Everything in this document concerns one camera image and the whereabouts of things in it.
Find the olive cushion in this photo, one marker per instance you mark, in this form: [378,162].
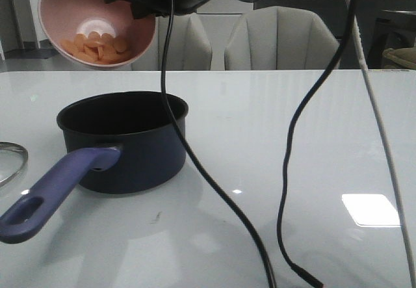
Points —
[402,58]

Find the grey upholstered chair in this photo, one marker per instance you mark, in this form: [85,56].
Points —
[189,49]
[279,38]

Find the glass lid with blue knob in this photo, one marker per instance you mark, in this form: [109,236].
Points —
[14,158]

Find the dark blue saucepan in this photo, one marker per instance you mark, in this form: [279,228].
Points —
[116,143]

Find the right grey upholstered chair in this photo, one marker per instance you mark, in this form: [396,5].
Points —
[279,38]

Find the white cabinet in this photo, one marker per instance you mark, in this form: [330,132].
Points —
[218,18]

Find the pink bowl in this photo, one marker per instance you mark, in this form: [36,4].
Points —
[101,23]

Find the left grey upholstered chair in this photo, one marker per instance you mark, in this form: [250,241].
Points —
[189,49]

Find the dark grey counter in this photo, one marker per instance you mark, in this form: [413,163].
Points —
[383,24]

